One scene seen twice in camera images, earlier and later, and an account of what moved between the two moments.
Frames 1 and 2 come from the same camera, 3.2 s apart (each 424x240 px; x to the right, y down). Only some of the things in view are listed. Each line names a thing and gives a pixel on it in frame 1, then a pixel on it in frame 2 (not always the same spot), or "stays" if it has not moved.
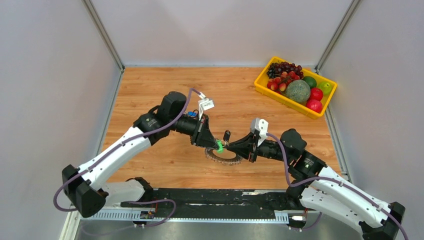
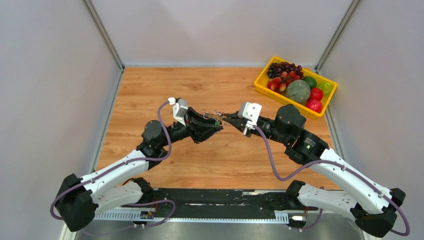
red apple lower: (314, 105) stays
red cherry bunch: (279, 84) stays
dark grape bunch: (276, 68) stays
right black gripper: (244, 146) to (238, 122)
